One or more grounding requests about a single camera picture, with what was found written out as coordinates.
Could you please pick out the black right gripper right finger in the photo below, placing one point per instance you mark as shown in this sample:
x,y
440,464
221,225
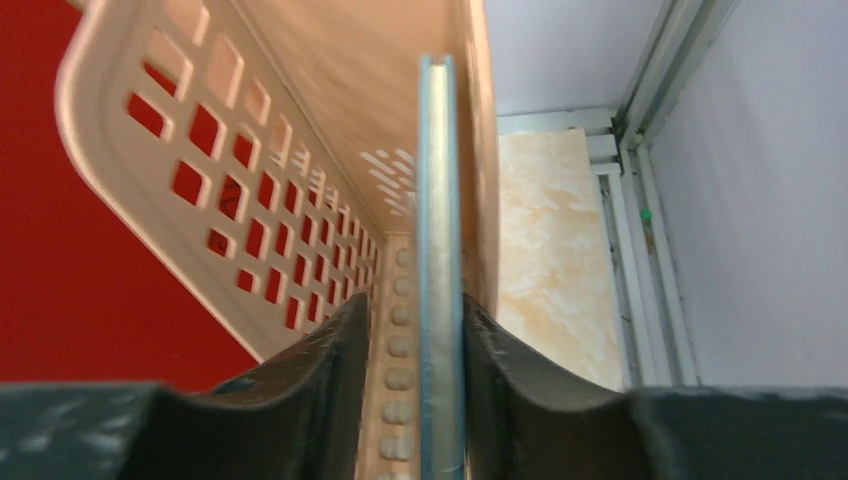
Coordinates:
x,y
529,418

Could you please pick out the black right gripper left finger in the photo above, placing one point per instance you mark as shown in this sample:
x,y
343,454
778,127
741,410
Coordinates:
x,y
296,416

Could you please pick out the light blue hardcover book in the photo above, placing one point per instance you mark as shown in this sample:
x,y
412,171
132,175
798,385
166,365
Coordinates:
x,y
439,271

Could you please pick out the red folder in organizer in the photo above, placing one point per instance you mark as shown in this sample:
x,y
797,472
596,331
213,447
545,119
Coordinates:
x,y
82,299

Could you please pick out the beige plastic file organizer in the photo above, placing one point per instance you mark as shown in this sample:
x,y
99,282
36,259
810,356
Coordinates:
x,y
266,152

